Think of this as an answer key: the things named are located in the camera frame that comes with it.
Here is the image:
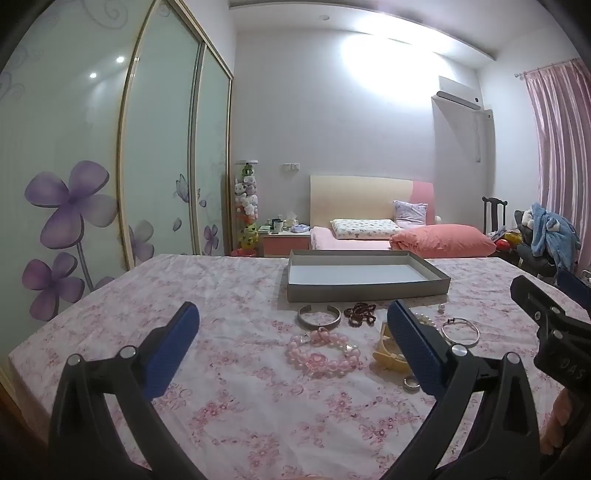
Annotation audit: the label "silver cuff bracelet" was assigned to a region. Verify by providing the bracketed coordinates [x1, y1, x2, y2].
[298, 305, 341, 330]

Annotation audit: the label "pink floral bedsheet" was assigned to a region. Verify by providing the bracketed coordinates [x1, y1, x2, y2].
[7, 253, 591, 480]

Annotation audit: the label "beige and pink headboard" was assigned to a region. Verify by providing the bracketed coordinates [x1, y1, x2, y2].
[309, 174, 435, 229]

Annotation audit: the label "pink nightstand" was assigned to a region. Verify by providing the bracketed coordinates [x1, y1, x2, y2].
[259, 225, 311, 258]

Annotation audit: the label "black chair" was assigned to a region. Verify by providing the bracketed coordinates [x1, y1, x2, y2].
[514, 209, 579, 278]

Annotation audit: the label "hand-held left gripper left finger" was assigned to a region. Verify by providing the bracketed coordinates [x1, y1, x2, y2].
[48, 301, 208, 480]

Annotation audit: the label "floral glass wardrobe door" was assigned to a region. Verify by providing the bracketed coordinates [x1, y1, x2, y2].
[0, 0, 155, 370]
[117, 0, 205, 274]
[191, 41, 234, 257]

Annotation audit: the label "pink mattress sheet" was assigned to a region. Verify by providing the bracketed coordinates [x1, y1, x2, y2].
[310, 226, 394, 251]

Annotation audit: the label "coral pink pillow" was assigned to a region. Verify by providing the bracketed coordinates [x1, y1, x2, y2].
[390, 224, 498, 258]

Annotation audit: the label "blue garment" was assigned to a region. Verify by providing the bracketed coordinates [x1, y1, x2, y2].
[529, 202, 582, 269]

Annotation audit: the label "grey shallow cardboard tray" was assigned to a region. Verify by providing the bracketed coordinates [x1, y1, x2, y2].
[286, 249, 451, 303]

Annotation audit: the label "curtain rod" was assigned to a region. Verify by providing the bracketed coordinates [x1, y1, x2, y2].
[514, 57, 583, 79]

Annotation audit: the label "white air conditioner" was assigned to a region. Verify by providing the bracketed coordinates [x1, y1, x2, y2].
[431, 76, 484, 112]

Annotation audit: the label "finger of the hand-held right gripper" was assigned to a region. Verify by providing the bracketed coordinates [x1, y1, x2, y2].
[510, 274, 591, 334]
[555, 268, 591, 319]

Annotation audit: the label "person's right hand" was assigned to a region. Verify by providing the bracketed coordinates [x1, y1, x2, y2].
[539, 387, 579, 459]

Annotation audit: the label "white patterned pillow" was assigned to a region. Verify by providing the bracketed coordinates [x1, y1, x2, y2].
[329, 218, 404, 241]

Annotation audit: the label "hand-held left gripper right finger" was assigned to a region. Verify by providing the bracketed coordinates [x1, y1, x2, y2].
[383, 299, 543, 480]

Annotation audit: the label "red and yellow toys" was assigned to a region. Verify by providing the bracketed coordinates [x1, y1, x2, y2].
[491, 230, 523, 253]

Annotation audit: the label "thin silver bangle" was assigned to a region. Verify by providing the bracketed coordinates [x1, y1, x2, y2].
[441, 318, 481, 347]

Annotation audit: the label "dark red bead bracelet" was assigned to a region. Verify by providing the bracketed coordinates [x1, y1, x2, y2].
[344, 302, 380, 328]

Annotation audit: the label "pink curtain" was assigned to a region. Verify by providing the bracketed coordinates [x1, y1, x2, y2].
[523, 59, 591, 274]

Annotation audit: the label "lilac pillow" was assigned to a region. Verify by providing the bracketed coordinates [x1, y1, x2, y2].
[393, 200, 428, 227]

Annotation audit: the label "plush toy tower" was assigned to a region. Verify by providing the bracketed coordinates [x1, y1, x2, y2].
[232, 159, 262, 257]

